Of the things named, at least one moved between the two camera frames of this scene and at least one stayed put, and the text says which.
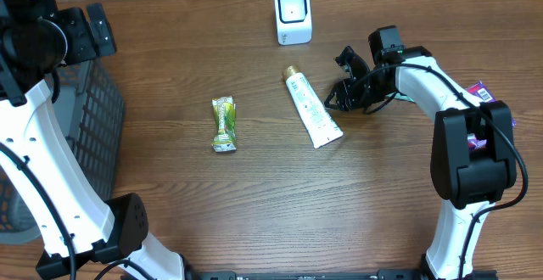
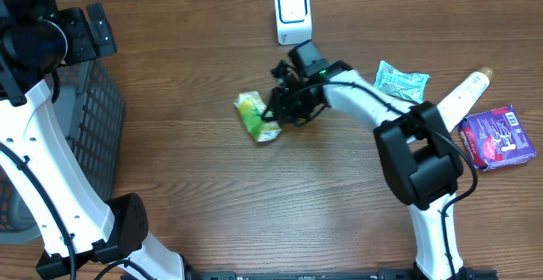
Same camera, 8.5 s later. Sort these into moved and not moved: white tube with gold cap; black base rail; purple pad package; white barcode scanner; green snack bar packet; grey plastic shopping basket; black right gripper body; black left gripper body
Moved: green snack bar packet; black right gripper body; white tube with gold cap; purple pad package
Not moved: black base rail; black left gripper body; white barcode scanner; grey plastic shopping basket
